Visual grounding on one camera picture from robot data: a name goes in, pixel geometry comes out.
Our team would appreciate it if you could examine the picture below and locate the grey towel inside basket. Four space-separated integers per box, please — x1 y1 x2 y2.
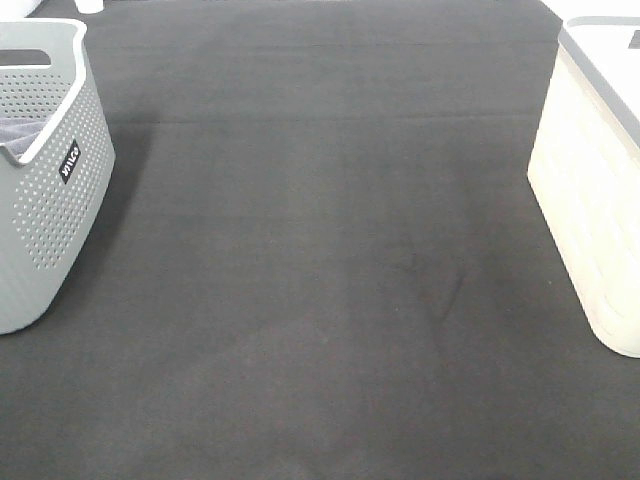
1 117 44 159

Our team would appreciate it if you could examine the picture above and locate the grey perforated laundry basket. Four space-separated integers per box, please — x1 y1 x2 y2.
1 18 115 334

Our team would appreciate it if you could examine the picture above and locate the white plastic storage bin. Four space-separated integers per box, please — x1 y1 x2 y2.
527 16 639 358

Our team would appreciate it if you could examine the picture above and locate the white object at far edge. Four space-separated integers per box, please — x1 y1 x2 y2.
74 0 104 15

